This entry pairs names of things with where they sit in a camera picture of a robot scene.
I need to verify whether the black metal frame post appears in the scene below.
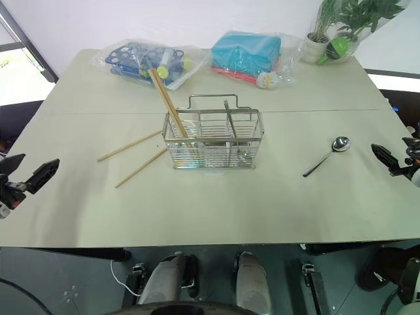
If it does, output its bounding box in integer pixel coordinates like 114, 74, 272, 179
0, 2, 60, 83

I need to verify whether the green plastic scoop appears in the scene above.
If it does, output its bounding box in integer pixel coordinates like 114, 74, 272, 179
316, 36, 352, 66

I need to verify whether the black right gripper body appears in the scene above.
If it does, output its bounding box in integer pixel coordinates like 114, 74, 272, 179
390, 146, 420, 180

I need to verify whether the silver metal utensil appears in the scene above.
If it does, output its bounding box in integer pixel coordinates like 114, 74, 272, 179
223, 100, 250, 165

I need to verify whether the silver metal spoon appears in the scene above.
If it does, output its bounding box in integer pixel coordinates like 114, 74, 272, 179
302, 135, 352, 179

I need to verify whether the black rounded stool base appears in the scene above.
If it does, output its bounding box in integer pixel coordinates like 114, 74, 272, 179
356, 247, 420, 306

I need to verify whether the white ribbed plant pot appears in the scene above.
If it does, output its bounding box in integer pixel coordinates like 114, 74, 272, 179
301, 31, 331, 64

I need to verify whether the silver wire cutlery basket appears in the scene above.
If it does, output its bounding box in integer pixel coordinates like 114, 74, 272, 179
163, 94, 266, 177

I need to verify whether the white floor cable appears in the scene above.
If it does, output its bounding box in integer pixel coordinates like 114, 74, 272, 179
109, 259, 141, 298

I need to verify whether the silver robot right leg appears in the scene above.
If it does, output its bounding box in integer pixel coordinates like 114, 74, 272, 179
233, 251, 273, 315

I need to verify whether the silver robot left leg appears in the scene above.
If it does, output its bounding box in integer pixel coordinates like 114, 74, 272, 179
135, 251, 188, 306

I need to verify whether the green leafy plant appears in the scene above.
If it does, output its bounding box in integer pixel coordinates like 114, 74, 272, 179
310, 0, 407, 44

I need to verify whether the silver robot leg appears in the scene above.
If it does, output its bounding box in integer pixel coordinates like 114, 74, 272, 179
135, 251, 188, 306
233, 251, 273, 315

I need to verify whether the dark round robot waist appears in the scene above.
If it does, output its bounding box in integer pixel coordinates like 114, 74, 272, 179
104, 299, 274, 315

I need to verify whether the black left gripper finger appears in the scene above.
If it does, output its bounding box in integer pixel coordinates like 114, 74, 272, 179
0, 154, 26, 180
26, 158, 60, 194

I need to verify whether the clear bag with blue cloths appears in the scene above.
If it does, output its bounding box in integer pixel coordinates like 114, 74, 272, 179
209, 30, 303, 91

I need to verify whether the clear bag with blue racks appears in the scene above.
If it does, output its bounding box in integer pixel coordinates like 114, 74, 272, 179
89, 39, 208, 91

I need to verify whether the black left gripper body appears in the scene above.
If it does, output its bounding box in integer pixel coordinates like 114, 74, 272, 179
0, 178, 28, 211

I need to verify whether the wooden chopstick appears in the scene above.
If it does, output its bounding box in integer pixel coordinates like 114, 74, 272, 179
151, 68, 201, 161
114, 148, 169, 189
96, 130, 164, 163
147, 68, 198, 162

